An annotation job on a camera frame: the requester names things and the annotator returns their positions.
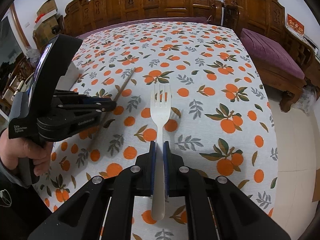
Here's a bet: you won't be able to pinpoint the dark brown chopstick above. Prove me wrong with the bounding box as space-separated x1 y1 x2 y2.
87 67 136 152

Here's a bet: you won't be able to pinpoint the white plastic fork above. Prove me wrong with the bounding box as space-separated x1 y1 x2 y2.
150 83 171 220

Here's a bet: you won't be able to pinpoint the person left hand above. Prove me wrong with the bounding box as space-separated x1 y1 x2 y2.
1 128 53 176

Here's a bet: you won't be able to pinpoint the orange print tablecloth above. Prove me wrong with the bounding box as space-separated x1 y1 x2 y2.
37 22 278 239

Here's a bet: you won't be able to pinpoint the stacked cardboard boxes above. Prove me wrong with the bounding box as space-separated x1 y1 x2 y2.
33 0 62 51

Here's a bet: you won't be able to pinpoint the carved wooden sofa bench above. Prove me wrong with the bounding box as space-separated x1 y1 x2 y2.
64 0 222 36

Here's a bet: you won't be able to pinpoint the purple seat cushion right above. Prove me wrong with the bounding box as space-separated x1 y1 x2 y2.
240 28 305 80

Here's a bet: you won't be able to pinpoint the purple cushion back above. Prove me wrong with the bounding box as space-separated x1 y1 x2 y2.
76 16 213 41

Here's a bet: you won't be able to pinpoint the carved wooden armchair right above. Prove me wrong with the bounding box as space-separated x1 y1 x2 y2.
224 0 285 43

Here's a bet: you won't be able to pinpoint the red sign plaque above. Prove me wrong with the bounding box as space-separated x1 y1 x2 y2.
286 14 305 37

